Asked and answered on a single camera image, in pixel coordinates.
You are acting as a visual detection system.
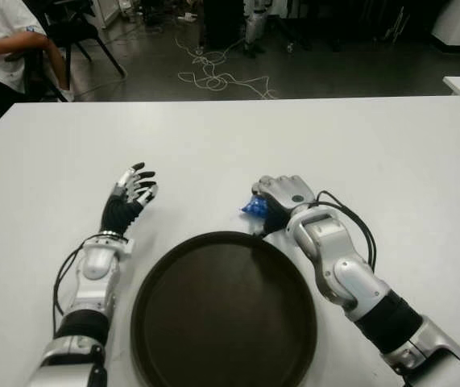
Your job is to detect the white glass-front cabinet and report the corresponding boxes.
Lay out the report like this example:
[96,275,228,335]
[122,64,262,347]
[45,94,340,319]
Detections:
[92,0,120,30]

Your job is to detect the blue Oreo cookie packet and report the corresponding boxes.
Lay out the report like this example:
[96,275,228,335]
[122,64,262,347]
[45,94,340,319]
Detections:
[237,194,270,221]

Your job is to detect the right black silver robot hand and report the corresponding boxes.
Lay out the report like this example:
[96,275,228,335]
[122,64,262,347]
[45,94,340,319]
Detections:
[251,174,318,237]

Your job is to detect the black chair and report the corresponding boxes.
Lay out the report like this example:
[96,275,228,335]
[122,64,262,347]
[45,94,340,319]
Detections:
[31,0,126,102]

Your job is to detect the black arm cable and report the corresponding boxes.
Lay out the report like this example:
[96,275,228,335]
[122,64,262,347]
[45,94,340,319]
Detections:
[313,189,378,269]
[52,241,89,323]

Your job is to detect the round dark brown tray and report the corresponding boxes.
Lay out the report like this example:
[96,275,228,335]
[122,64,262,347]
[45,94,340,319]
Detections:
[130,230,319,387]

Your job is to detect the tangled white floor cable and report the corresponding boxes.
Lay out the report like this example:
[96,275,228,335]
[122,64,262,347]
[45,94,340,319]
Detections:
[172,27,279,101]

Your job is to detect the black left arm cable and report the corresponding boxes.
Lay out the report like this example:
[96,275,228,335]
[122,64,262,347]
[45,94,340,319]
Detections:
[52,241,89,323]

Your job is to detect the silver humanoid robot legs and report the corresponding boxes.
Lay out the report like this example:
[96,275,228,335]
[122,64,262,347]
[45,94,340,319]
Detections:
[242,0,267,56]

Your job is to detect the metal folding stand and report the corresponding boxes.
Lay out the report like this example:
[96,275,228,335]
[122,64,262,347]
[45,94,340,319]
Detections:
[374,6,408,44]

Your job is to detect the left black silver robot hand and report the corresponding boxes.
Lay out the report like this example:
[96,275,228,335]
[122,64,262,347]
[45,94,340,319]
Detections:
[101,161,160,237]

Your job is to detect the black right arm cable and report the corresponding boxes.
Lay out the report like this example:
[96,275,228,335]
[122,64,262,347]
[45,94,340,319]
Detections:
[313,189,378,269]

